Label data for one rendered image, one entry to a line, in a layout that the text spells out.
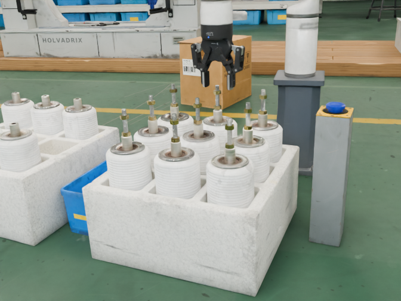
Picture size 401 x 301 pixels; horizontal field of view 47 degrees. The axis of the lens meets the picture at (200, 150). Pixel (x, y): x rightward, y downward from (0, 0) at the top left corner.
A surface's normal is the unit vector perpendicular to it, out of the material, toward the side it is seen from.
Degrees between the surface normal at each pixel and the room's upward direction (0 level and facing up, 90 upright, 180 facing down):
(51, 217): 90
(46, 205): 90
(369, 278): 0
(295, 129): 90
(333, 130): 90
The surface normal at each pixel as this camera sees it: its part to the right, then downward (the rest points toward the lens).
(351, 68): -0.25, 0.36
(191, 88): -0.54, 0.30
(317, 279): -0.04, -0.93
